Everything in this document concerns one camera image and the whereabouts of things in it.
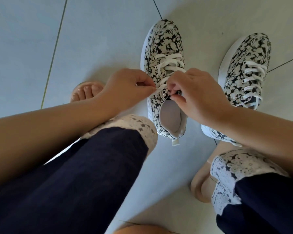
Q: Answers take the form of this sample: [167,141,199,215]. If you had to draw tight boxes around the floral sneaker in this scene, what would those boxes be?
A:
[201,33,272,147]
[140,19,188,146]

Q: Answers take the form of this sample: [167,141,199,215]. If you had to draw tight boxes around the person's right leg navy trousers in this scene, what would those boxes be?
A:
[210,148,293,234]

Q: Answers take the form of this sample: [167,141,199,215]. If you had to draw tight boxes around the person's leg navy trousers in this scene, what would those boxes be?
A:
[0,114,159,234]
[210,148,293,234]

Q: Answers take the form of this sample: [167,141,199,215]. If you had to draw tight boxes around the person's right forearm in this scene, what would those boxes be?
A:
[218,108,293,181]

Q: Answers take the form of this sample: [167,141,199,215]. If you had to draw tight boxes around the person's left hand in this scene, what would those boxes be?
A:
[95,68,157,119]

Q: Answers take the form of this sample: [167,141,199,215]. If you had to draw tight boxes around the person's right hand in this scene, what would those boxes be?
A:
[166,68,235,131]

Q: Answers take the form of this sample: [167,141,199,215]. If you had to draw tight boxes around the pink slipper with green charm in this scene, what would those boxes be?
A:
[190,141,237,204]

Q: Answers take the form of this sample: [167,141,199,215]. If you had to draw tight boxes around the pink slipper with white charms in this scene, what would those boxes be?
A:
[69,81,105,103]

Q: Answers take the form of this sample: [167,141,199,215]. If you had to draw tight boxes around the bright white shoelace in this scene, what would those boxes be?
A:
[149,53,187,98]
[239,60,268,109]

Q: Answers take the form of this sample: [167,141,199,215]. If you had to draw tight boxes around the person's left forearm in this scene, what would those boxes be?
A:
[0,98,115,190]

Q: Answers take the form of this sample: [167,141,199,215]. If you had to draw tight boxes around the person's left leg navy trousers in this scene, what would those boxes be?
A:
[0,114,159,234]

